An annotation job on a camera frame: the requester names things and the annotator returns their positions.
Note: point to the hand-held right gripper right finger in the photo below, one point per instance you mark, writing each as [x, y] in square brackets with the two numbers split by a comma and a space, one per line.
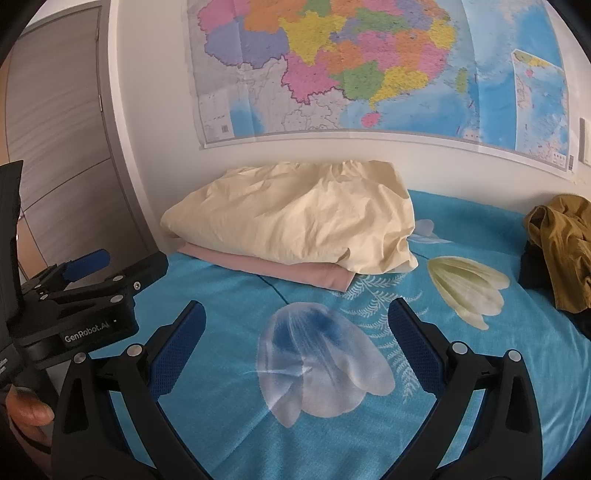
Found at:
[411, 341]

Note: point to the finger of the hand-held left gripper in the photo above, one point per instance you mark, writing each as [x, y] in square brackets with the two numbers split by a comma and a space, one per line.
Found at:
[87, 263]
[138, 275]

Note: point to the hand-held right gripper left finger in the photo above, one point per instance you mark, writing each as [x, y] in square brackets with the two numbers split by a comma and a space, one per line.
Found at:
[180, 350]

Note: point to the cream garment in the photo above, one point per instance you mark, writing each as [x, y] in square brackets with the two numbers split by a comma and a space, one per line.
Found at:
[300, 217]

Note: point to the person's left hand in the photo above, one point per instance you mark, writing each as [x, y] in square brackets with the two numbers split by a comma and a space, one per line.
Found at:
[27, 410]

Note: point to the pink garment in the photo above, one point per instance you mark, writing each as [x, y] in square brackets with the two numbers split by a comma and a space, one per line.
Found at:
[323, 278]

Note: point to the blue floral bed sheet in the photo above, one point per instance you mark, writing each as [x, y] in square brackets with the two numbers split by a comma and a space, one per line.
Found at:
[323, 415]

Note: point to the wooden wardrobe door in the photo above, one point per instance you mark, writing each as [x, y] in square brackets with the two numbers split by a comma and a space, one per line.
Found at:
[60, 138]

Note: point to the black garment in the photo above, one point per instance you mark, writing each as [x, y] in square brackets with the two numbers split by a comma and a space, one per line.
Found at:
[531, 277]

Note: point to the mustard brown garment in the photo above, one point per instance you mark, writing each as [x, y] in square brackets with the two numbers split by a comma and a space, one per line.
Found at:
[563, 240]

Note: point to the colourful wall map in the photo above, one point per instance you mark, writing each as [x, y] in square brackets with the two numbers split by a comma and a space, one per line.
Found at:
[369, 69]

